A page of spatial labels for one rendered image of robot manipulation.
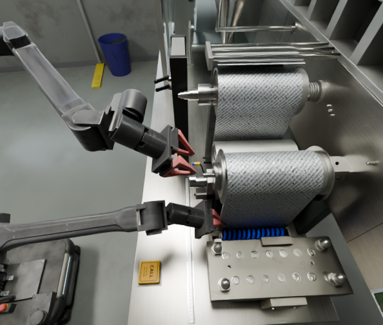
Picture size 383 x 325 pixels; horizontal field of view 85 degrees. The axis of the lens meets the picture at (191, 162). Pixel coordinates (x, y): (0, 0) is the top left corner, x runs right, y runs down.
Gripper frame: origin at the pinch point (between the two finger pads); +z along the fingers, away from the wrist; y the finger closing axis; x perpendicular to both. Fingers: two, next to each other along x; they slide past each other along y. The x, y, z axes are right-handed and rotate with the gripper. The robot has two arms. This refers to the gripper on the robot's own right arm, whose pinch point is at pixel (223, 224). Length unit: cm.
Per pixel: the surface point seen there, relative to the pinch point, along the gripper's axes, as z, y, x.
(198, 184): -12.4, -8.1, 5.8
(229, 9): -12, -72, 36
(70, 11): -123, -320, -111
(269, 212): 6.7, 0.2, 13.2
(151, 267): -13.4, 8.7, -24.9
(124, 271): 4, -9, -122
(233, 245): 4.4, 5.6, -1.9
